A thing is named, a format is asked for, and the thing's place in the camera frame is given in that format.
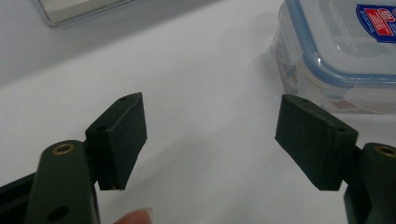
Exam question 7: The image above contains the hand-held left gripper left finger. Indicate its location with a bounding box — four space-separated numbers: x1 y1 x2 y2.
24 91 149 224

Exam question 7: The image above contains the clear tray with metal rim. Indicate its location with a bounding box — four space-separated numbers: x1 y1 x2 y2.
31 0 138 28

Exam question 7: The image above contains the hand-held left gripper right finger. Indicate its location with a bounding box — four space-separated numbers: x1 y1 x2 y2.
275 93 396 224

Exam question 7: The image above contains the clear plastic food container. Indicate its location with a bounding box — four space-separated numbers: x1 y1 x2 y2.
271 0 396 115

